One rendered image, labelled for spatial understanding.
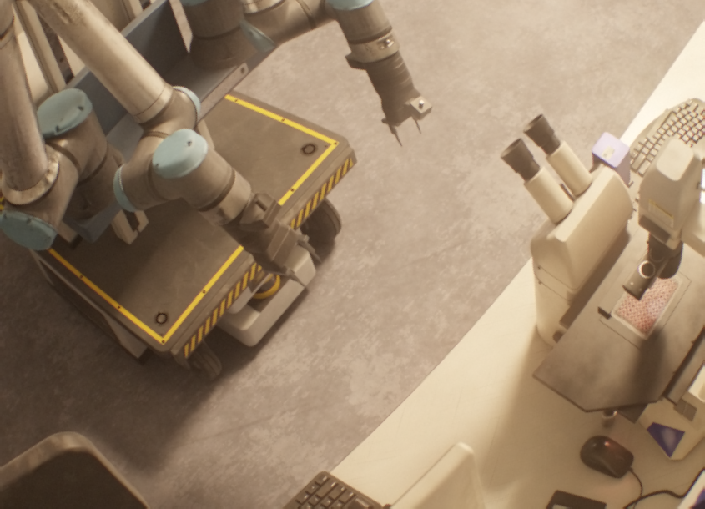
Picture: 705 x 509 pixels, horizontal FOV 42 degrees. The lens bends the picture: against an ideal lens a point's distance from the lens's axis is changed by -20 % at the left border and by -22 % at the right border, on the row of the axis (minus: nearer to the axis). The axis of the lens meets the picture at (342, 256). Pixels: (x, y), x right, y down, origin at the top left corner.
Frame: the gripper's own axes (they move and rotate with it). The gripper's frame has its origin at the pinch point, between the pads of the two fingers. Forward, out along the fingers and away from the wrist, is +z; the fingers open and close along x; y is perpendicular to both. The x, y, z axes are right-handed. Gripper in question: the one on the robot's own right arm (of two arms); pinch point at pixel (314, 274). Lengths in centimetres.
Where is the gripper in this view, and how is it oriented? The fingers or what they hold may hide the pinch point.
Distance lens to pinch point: 192.7
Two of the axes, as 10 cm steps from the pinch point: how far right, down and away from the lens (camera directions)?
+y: -6.9, -0.8, 7.2
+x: -4.5, 8.3, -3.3
